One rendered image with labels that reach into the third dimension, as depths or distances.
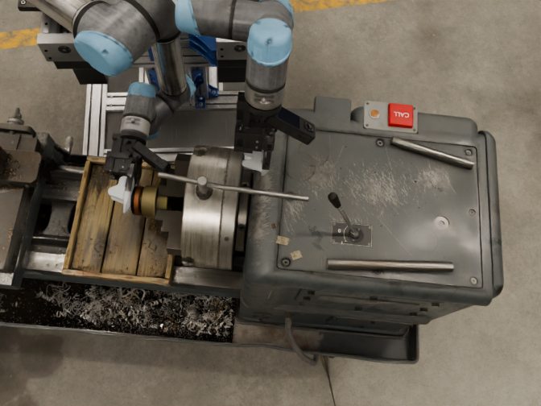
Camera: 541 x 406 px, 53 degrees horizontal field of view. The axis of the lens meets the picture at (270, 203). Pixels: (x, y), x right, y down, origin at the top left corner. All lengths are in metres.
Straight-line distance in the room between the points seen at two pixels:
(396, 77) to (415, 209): 1.75
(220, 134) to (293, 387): 1.15
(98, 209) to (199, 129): 0.94
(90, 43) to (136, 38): 0.10
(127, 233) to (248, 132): 0.67
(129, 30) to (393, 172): 0.68
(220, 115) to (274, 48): 1.59
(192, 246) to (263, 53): 0.54
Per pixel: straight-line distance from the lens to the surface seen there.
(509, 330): 2.73
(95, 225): 1.66
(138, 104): 1.50
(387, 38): 3.12
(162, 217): 1.39
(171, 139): 2.48
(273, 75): 0.98
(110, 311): 1.90
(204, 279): 1.59
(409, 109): 1.39
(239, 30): 1.05
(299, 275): 1.20
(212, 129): 2.49
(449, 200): 1.34
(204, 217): 1.27
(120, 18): 1.26
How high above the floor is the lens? 2.43
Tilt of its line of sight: 71 degrees down
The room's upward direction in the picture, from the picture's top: 11 degrees clockwise
